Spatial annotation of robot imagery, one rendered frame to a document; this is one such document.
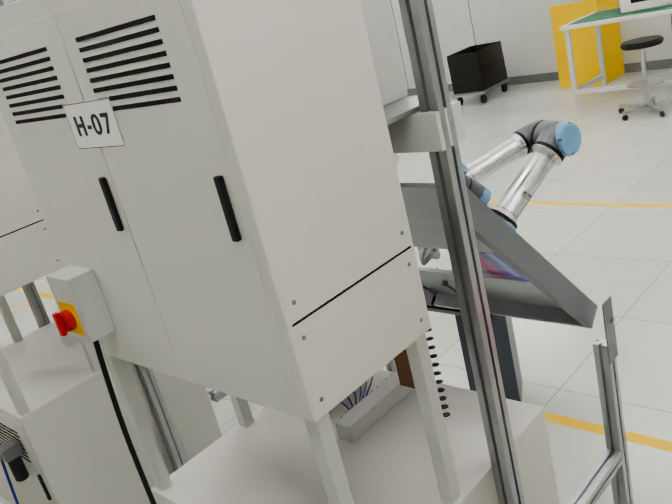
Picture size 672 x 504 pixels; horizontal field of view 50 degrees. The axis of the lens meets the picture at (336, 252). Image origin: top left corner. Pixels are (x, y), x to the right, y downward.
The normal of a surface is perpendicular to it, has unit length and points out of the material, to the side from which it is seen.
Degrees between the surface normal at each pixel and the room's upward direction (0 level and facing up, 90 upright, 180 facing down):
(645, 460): 0
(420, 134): 90
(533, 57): 90
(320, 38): 90
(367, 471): 0
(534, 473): 90
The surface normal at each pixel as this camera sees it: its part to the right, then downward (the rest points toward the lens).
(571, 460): -0.23, -0.91
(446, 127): 0.72, 0.07
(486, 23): -0.65, 0.40
